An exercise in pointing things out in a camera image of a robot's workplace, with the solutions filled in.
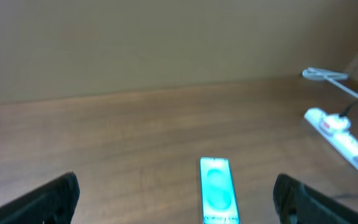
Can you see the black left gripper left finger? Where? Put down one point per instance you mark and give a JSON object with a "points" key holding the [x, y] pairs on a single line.
{"points": [[53, 202]]}

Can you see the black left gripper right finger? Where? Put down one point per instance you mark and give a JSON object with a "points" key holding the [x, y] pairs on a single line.
{"points": [[295, 202]]}

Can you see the white power strip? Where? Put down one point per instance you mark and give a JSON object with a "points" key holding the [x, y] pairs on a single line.
{"points": [[345, 143]]}

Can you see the blue Galaxy smartphone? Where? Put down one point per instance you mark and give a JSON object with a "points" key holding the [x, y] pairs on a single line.
{"points": [[218, 195]]}

